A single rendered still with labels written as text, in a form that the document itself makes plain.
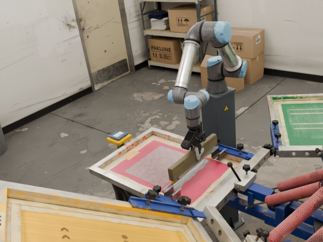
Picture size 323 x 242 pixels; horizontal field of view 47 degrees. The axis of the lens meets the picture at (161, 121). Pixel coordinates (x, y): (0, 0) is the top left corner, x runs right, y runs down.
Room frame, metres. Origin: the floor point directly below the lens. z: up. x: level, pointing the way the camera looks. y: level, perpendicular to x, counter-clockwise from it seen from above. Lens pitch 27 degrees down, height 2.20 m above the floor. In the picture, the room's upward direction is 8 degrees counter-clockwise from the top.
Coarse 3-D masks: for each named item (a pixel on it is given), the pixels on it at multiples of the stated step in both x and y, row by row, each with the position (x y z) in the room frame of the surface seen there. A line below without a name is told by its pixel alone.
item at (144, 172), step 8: (128, 160) 1.96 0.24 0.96; (136, 160) 1.95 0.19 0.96; (144, 160) 1.94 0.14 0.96; (112, 168) 1.90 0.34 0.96; (120, 168) 1.89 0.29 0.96; (128, 168) 1.88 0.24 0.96; (136, 168) 1.86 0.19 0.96; (144, 168) 1.85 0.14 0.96; (152, 168) 1.84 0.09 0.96; (160, 168) 1.83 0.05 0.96; (128, 176) 1.79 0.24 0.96; (136, 176) 1.78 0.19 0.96; (144, 176) 1.77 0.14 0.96; (152, 176) 1.76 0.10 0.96; (160, 176) 1.75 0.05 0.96; (168, 176) 1.74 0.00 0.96; (144, 184) 1.69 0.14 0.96; (152, 184) 1.68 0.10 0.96; (160, 184) 1.67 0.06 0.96; (168, 184) 1.66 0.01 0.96; (184, 184) 1.64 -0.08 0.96; (192, 184) 1.63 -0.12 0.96; (200, 184) 1.62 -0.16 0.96; (208, 184) 1.61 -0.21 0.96; (184, 192) 1.57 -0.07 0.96; (192, 192) 1.57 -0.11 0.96; (200, 192) 1.56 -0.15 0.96; (192, 200) 1.50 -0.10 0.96
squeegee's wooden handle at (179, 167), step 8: (216, 136) 1.82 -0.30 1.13; (208, 144) 1.76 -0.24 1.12; (216, 144) 1.81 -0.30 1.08; (192, 152) 1.66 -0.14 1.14; (184, 160) 1.60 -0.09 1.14; (192, 160) 1.65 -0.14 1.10; (168, 168) 1.55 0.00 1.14; (176, 168) 1.56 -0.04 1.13; (184, 168) 1.60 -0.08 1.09; (176, 176) 1.55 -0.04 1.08
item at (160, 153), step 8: (152, 144) 2.12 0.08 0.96; (160, 144) 2.11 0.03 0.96; (144, 152) 2.03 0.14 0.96; (152, 152) 2.02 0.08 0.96; (160, 152) 2.01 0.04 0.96; (168, 152) 1.99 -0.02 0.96; (176, 152) 1.98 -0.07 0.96; (184, 152) 1.97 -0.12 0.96; (152, 160) 1.92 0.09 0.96; (160, 160) 1.91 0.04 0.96; (168, 160) 1.90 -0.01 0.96; (176, 160) 1.89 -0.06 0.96; (208, 168) 1.76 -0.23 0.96; (216, 168) 1.75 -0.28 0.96; (224, 168) 1.74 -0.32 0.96; (200, 176) 1.69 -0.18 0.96; (208, 176) 1.68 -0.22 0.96; (216, 176) 1.67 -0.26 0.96
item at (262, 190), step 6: (252, 186) 1.44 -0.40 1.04; (258, 186) 1.43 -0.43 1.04; (264, 186) 1.43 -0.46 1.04; (240, 192) 1.46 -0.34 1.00; (246, 192) 1.43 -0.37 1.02; (252, 192) 1.41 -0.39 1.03; (258, 192) 1.39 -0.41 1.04; (264, 192) 1.38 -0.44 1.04; (270, 192) 1.38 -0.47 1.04; (258, 198) 1.39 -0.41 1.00; (264, 198) 1.37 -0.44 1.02
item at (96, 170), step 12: (144, 132) 2.24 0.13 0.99; (156, 132) 2.23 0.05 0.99; (168, 132) 2.19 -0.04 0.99; (132, 144) 2.11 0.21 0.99; (108, 156) 1.99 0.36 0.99; (120, 156) 2.02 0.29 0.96; (228, 156) 1.83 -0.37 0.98; (96, 168) 1.87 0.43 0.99; (240, 168) 1.67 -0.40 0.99; (108, 180) 1.76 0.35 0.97; (120, 180) 1.71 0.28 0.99; (228, 180) 1.58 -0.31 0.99; (132, 192) 1.63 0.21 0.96; (144, 192) 1.58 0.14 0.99; (216, 192) 1.49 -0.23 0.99; (204, 204) 1.42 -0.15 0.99
